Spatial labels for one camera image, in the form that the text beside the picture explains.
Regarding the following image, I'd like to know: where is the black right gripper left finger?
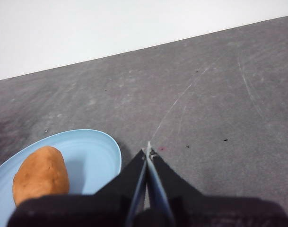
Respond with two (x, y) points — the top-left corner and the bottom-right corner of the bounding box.
(7, 148), (148, 227)

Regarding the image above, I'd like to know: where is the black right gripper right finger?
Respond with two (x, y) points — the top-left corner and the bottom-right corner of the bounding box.
(146, 141), (288, 227)

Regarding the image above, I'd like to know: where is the brown potato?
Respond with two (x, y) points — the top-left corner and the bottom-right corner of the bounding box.
(12, 146), (70, 207)

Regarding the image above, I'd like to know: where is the blue round plate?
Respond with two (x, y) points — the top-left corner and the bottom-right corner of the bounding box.
(0, 129), (122, 227)

